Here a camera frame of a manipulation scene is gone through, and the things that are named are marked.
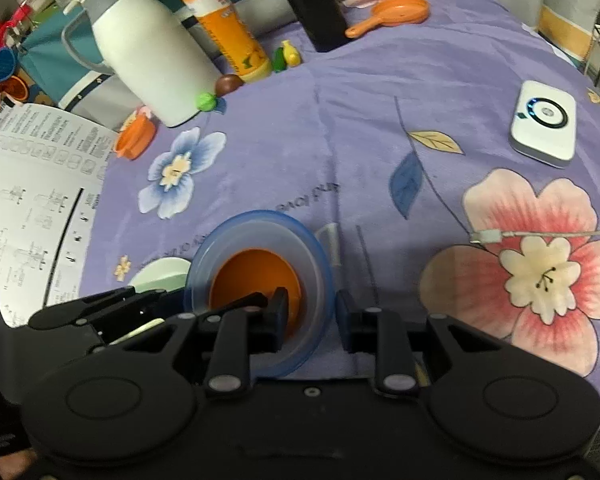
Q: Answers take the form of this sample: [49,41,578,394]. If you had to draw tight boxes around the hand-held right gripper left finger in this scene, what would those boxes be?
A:
[87,287,291,397]

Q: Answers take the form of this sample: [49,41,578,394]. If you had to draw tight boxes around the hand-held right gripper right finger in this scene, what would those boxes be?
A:
[334,290,537,397]

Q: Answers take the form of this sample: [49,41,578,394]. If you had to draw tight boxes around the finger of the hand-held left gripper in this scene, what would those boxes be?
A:
[96,290,187,342]
[28,286,138,331]

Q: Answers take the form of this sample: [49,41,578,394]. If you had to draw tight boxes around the pale green plate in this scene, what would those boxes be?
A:
[129,257,193,293]

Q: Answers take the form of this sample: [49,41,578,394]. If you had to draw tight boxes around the pale yellow scalloped plate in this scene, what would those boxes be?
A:
[111,318,165,345]

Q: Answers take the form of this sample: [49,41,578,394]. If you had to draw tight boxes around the blue plastic bowl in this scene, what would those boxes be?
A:
[184,211,336,378]

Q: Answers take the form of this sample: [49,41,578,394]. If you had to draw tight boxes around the orange plastic bowl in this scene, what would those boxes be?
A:
[209,249,303,343]

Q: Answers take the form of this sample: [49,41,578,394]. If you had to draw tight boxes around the clear plastic bowl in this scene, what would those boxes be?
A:
[192,217,328,356]

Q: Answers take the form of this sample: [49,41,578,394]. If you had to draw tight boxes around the printed instruction sheet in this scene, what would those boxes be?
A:
[0,102,118,328]

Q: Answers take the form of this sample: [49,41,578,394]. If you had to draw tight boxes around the orange toy pot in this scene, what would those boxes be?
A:
[114,112,158,161]

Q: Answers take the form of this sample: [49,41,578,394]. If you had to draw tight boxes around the purple floral cloth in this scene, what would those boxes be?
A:
[70,0,600,381]

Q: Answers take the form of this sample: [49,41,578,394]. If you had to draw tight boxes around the brown toy chestnut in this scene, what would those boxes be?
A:
[215,74,245,97]

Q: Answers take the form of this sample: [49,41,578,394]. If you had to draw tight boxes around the white thermos jug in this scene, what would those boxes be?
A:
[61,0,223,128]

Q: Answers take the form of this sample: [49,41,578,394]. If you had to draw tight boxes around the yellow green toy corn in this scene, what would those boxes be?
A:
[272,40,302,73]

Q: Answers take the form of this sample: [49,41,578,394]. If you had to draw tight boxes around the blue round toy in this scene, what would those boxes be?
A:
[0,42,20,83]

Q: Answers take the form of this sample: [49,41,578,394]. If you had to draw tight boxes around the white power bank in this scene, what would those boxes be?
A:
[508,80,578,169]

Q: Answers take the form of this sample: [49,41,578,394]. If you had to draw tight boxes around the orange juice bottle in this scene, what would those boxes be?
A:
[167,0,272,83]

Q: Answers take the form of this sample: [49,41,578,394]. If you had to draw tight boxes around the pink plastic item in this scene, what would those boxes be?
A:
[0,4,31,36]

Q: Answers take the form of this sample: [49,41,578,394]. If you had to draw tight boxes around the black bottle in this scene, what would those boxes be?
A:
[265,0,349,53]

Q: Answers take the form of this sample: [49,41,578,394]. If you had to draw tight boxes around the orange toy frying pan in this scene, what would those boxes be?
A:
[345,0,430,39]

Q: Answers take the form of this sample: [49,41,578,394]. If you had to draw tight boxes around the grey cloth with yellow stripe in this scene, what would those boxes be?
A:
[460,0,600,63]

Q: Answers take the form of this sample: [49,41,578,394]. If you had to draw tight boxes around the white cable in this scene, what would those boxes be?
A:
[470,225,600,247]

